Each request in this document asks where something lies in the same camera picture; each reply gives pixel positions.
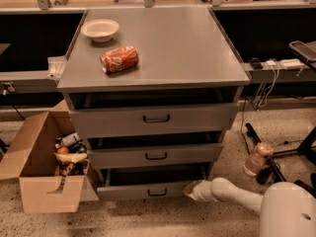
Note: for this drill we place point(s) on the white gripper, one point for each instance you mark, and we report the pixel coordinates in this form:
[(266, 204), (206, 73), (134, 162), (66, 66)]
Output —
[(198, 192)]

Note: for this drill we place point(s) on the grey bottom drawer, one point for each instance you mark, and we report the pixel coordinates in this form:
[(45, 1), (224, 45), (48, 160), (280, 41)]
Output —
[(150, 182)]

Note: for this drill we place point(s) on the grey drawer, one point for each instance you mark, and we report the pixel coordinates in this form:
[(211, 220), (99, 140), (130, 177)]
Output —
[(118, 122), (150, 182), (154, 156)]

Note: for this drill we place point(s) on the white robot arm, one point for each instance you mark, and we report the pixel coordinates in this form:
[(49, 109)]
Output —
[(285, 209)]

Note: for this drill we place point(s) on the grey top drawer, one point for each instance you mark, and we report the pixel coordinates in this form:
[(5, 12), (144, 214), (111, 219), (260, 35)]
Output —
[(118, 122)]

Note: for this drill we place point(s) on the grey middle drawer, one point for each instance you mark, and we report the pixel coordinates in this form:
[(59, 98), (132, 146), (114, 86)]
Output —
[(154, 156)]

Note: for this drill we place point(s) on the grey drawer cabinet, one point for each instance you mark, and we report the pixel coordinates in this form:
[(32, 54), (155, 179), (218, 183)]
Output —
[(184, 59)]

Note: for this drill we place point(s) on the clear plastic bottle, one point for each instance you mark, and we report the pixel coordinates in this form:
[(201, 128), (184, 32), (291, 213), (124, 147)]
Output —
[(257, 159)]

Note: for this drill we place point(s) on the black stand base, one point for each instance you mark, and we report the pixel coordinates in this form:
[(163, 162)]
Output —
[(305, 148)]

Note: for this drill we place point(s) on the white bottle in box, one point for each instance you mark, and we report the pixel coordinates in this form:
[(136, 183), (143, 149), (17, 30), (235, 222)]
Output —
[(67, 140)]

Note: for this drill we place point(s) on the yellow snack bag in box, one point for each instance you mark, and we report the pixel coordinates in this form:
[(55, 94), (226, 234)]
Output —
[(71, 164)]

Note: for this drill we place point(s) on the orange fruit in box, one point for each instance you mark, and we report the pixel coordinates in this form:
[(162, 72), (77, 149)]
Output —
[(62, 150)]

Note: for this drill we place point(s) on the black power adapter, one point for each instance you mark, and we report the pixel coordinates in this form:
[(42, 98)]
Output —
[(255, 63)]

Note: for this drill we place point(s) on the crushed orange soda can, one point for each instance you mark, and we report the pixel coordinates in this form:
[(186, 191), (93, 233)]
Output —
[(119, 59)]

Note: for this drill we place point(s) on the white power strip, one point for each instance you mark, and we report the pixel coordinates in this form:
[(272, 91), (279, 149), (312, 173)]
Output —
[(285, 64)]

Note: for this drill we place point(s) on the brown cardboard box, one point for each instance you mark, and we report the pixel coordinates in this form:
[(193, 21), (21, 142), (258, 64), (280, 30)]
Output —
[(30, 158)]

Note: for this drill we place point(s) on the white paper bowl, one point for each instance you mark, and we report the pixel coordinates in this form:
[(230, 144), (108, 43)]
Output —
[(101, 30)]

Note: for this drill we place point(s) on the grey metal bracket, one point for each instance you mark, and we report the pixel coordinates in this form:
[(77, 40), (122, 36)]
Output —
[(56, 66)]

